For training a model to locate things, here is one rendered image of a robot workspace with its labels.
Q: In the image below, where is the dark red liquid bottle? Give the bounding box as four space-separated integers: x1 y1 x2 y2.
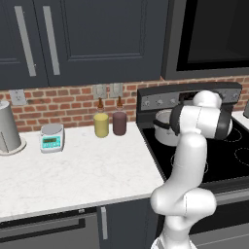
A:
112 95 127 136

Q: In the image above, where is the yellow liquid bottle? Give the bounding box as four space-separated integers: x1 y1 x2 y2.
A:
93 97 110 139

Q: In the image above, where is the teal kitchen scale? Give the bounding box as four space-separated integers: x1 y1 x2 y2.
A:
39 123 65 154

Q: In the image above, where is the dark cupboard door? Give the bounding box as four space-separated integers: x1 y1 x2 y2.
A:
32 0 170 88
96 197 160 249
0 0 50 90

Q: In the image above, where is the dark lower cupboard door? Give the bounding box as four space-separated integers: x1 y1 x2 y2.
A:
96 197 160 249

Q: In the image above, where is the black hob stove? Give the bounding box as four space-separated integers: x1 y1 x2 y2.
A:
136 81 249 249

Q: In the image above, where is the grey cylindrical appliance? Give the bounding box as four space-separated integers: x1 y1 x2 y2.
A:
0 99 27 157

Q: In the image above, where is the grey object at edge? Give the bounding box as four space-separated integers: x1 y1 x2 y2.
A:
242 98 249 120

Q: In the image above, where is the black microwave oven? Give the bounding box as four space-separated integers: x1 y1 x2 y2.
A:
160 0 249 81

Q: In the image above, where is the grey dishwasher front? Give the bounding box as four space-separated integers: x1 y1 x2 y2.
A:
0 207 101 249

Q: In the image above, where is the grey wall switch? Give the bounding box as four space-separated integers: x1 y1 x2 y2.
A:
92 84 108 100
109 83 125 98

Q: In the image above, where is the white pot with black handle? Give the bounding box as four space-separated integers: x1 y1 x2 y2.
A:
153 109 181 147

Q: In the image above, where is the grey lower cupboard handle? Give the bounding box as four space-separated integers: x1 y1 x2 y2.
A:
100 206 109 241

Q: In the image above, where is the grey cupboard handle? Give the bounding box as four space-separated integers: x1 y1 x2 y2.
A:
42 5 61 77
14 5 37 78
100 206 109 241

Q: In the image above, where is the grey wall socket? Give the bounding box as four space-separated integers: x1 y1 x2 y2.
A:
9 89 27 106

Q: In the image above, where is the grey oven door handle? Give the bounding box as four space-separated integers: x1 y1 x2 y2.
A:
215 189 249 206

